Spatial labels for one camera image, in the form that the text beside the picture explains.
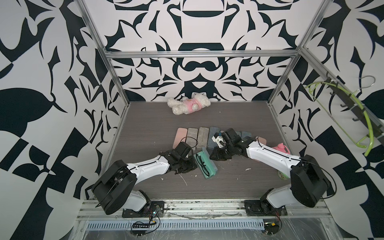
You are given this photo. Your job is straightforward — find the grey case black sunglasses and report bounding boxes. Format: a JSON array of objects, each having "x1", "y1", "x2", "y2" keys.
[{"x1": 241, "y1": 131, "x2": 252, "y2": 139}]

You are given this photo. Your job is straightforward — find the teal case black sunglasses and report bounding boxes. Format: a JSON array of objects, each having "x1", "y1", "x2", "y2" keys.
[{"x1": 186, "y1": 128, "x2": 198, "y2": 149}]

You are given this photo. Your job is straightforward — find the grey teal case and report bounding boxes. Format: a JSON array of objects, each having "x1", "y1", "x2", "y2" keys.
[{"x1": 194, "y1": 147, "x2": 218, "y2": 179}]

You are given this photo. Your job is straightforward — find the pink case red glasses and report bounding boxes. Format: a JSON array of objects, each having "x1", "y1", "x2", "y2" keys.
[{"x1": 173, "y1": 128, "x2": 188, "y2": 149}]

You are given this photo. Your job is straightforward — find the grey case white glasses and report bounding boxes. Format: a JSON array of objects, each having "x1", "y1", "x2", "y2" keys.
[{"x1": 207, "y1": 126, "x2": 221, "y2": 150}]

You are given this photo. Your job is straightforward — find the pink case purple glasses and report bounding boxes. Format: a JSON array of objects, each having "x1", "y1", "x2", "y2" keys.
[{"x1": 257, "y1": 137, "x2": 267, "y2": 145}]

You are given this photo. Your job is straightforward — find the teal case yellow glasses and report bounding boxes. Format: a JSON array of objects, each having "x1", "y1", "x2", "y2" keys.
[{"x1": 196, "y1": 127, "x2": 210, "y2": 151}]

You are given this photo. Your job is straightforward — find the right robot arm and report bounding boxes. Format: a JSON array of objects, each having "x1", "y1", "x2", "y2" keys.
[{"x1": 210, "y1": 129, "x2": 332, "y2": 210}]

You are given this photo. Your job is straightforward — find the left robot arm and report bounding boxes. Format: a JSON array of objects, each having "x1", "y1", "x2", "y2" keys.
[{"x1": 92, "y1": 142, "x2": 197, "y2": 215}]

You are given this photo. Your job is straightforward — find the pink alarm clock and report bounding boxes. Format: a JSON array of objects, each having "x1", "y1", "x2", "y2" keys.
[{"x1": 273, "y1": 143, "x2": 291, "y2": 155}]

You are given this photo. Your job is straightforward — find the white pink plush toy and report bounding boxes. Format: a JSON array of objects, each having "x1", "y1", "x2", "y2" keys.
[{"x1": 167, "y1": 94, "x2": 211, "y2": 116}]

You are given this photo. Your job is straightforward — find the green round tin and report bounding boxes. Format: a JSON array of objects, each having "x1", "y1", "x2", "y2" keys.
[{"x1": 278, "y1": 171, "x2": 289, "y2": 180}]

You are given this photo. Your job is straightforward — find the small black electronics box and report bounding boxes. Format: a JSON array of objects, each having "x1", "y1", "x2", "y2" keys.
[{"x1": 264, "y1": 223, "x2": 280, "y2": 236}]

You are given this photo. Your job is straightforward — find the green clothes hanger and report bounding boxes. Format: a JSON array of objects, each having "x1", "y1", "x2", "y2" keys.
[{"x1": 304, "y1": 81, "x2": 375, "y2": 157}]

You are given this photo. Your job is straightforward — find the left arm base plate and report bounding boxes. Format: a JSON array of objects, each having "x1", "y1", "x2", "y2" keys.
[{"x1": 122, "y1": 201, "x2": 165, "y2": 218}]

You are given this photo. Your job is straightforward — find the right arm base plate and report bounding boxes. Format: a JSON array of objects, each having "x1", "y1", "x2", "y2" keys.
[{"x1": 244, "y1": 200, "x2": 287, "y2": 217}]

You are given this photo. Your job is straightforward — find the black connector with cables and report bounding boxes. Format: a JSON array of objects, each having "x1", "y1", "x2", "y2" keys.
[{"x1": 131, "y1": 221, "x2": 151, "y2": 231}]

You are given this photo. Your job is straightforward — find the black wall hook rack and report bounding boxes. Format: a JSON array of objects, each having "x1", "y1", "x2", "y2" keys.
[{"x1": 326, "y1": 72, "x2": 384, "y2": 140}]

